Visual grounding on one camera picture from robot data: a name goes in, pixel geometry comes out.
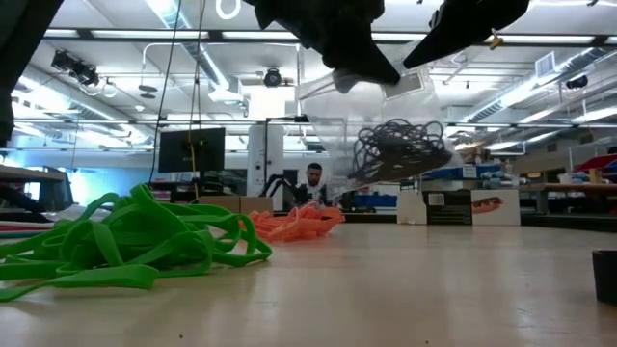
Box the black rubber bands bunch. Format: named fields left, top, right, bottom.
left=349, top=119, right=454, bottom=187

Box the red cable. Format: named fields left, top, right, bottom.
left=0, top=224, right=55, bottom=233

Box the round black ceiling camera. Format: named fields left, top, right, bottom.
left=262, top=67, right=284, bottom=90

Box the black object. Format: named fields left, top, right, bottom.
left=591, top=250, right=617, bottom=306

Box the thin black rig frame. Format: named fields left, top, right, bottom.
left=263, top=115, right=312, bottom=200

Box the wooden workbench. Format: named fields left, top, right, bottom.
left=519, top=181, right=617, bottom=216

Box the red object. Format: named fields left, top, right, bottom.
left=573, top=153, right=617, bottom=174

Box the orange rubber bands pile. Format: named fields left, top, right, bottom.
left=248, top=201, right=346, bottom=242

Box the black beam with light strips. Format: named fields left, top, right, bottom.
left=42, top=27, right=617, bottom=48

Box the green rubber bands pile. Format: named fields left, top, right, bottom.
left=0, top=182, right=274, bottom=305

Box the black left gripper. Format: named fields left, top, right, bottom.
left=243, top=0, right=401, bottom=86

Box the blue cable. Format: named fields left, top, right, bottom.
left=0, top=231, right=49, bottom=241

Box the brown cardboard box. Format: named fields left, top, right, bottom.
left=197, top=195, right=275, bottom=220

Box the wooden desk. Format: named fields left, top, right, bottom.
left=0, top=165, right=74, bottom=216

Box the person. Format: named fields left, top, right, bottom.
left=293, top=162, right=334, bottom=206

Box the black hanging cable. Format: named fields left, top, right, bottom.
left=147, top=0, right=183, bottom=187

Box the white ring light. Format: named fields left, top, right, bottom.
left=215, top=0, right=242, bottom=22

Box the black computer monitor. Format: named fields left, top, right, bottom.
left=157, top=127, right=227, bottom=174

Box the blue storage bin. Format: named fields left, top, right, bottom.
left=354, top=194, right=400, bottom=210
left=433, top=164, right=502, bottom=180

